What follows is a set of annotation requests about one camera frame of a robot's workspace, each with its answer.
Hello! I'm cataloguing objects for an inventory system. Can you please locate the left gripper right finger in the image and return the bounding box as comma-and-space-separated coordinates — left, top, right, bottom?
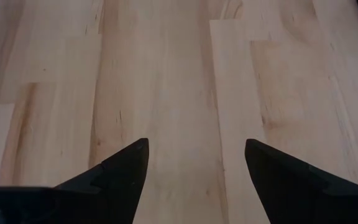
245, 139, 358, 224

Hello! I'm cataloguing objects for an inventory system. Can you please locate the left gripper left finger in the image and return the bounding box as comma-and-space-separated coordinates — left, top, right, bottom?
0, 138, 150, 224

